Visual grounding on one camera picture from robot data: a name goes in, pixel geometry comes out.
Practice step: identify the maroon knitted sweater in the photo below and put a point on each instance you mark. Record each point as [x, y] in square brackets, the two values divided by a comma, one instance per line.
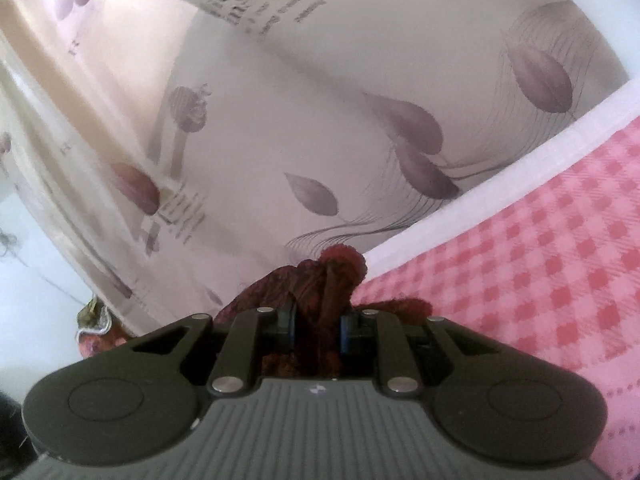
[325, 285]

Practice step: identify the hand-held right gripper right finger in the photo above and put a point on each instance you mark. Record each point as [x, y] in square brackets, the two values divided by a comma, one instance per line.
[345, 331]

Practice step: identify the red floral cloth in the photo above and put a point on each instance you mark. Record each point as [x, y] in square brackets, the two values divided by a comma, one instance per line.
[102, 344]

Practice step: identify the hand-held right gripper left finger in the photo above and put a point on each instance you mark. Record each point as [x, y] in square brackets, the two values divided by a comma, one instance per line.
[292, 324]

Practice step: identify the pink checked blanket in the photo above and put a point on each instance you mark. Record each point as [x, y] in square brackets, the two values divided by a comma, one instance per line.
[525, 260]

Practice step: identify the beige leaf-print curtain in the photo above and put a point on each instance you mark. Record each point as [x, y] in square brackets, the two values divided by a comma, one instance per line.
[280, 110]

